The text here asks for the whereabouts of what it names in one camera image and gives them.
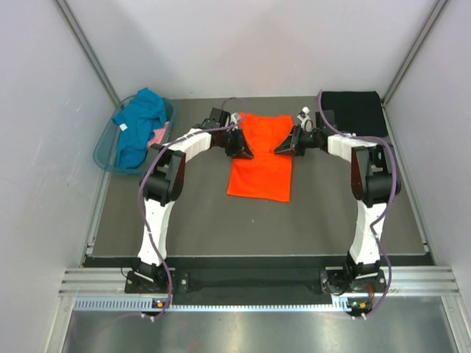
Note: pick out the orange t shirt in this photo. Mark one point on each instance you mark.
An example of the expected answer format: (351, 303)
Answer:
(267, 175)

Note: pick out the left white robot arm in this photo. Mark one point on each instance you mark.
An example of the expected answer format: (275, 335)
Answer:
(163, 182)

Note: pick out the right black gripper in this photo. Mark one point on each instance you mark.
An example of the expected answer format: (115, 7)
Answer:
(292, 145)

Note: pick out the teal t shirt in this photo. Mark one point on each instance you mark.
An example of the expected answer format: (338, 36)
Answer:
(138, 121)

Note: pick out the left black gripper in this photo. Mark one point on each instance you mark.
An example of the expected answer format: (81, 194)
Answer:
(240, 147)

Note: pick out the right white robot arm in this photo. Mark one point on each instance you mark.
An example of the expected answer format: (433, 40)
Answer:
(374, 181)

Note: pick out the aluminium frame rail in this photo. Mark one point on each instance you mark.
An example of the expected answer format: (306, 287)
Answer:
(92, 282)

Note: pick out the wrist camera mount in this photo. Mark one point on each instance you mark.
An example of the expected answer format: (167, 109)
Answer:
(306, 123)
(236, 119)

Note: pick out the folded black t shirt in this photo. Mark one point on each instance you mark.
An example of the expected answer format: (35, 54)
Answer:
(358, 112)

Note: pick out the translucent blue plastic bin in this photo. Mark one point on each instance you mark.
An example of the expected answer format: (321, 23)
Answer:
(104, 154)

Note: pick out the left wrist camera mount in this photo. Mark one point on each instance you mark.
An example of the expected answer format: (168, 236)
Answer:
(236, 119)

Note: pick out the pink cloth in bin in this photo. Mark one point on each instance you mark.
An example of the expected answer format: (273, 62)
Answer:
(158, 135)

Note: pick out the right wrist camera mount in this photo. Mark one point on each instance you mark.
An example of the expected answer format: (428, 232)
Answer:
(306, 123)

